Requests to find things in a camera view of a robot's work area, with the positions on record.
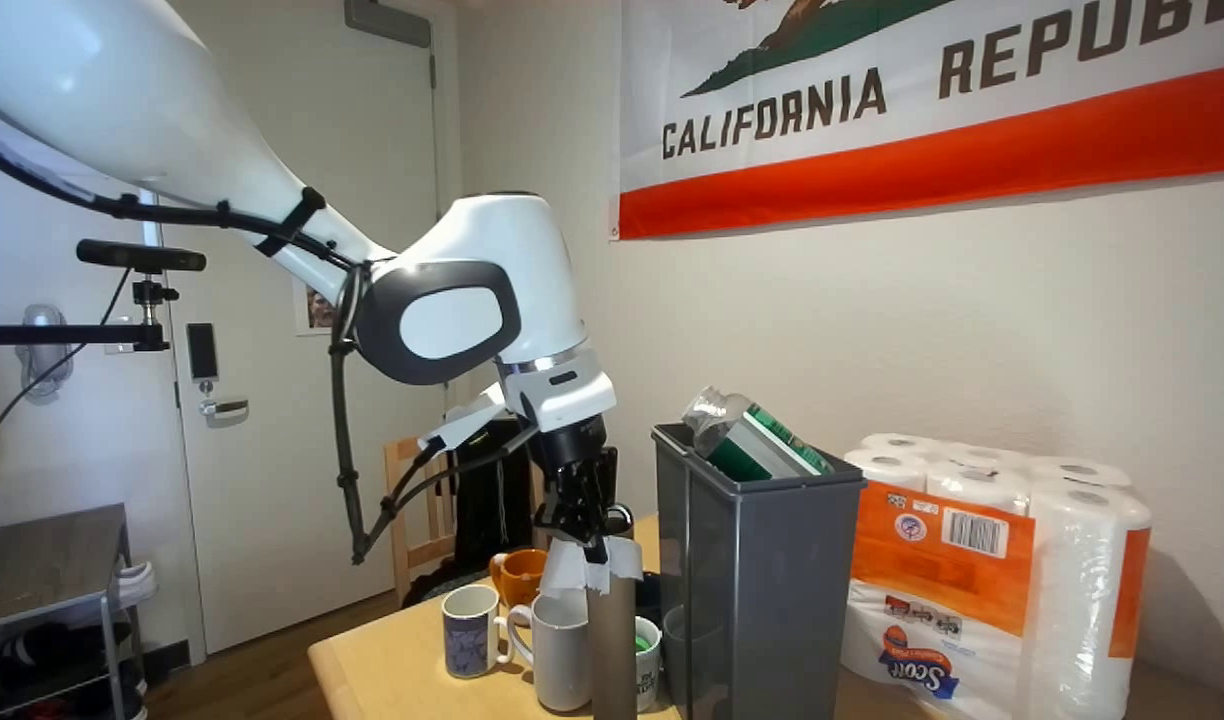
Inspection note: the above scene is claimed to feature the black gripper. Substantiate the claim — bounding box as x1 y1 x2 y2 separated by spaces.
528 413 620 565

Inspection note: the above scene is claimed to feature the orange mug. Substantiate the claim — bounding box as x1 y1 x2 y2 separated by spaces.
486 545 550 611

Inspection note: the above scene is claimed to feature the black cloth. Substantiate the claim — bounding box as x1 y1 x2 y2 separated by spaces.
408 416 548 608

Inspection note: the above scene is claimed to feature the light grey mug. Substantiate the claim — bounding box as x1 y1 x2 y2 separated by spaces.
504 589 596 717

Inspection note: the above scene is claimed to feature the white mug blue inside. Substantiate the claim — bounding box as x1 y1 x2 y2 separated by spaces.
632 611 668 717

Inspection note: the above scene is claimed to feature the silver foil object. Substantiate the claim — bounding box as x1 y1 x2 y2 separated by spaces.
681 388 756 457

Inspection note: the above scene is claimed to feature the white mug blue print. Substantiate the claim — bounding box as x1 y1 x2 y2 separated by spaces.
434 579 506 678

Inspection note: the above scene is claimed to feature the wooden chair with slats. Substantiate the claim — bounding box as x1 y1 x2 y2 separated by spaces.
380 430 465 604

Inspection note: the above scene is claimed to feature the grey trash bin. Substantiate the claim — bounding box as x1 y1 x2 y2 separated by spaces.
649 418 868 720

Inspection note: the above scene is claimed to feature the green box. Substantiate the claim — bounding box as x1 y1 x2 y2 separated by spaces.
707 398 835 486

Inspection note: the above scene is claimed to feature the white door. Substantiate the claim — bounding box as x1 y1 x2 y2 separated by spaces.
138 0 465 659

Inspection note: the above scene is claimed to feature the small framed picture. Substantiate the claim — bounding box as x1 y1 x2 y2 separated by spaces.
302 282 345 336

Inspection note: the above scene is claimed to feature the paper towel roll pack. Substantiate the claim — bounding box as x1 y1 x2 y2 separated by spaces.
835 429 1156 720

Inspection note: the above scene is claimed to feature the black door keypad lock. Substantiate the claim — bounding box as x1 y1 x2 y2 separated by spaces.
185 319 225 383

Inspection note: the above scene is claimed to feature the small white bundle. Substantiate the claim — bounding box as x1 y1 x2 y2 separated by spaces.
106 557 161 611

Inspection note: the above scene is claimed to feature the California Republic flag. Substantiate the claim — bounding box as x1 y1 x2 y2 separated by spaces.
616 0 1224 242

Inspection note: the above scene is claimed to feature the grey door closer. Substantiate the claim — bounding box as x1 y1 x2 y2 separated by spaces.
340 0 441 52

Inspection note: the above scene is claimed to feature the grey metal shelf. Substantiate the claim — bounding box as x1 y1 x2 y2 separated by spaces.
0 500 156 720

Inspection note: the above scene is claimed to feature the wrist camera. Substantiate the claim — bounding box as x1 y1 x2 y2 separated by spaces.
425 395 535 459

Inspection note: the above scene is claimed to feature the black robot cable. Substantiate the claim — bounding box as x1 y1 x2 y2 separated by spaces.
0 125 562 566

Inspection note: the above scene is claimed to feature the silver door handle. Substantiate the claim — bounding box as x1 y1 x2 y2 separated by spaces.
201 392 257 430

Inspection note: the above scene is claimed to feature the black stereo camera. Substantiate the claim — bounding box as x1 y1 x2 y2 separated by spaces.
72 235 212 281

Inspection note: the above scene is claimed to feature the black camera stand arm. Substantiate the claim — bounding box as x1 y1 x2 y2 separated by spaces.
0 272 185 355

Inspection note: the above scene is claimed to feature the thin black camera cable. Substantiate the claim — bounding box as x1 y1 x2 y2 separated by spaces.
0 266 138 464

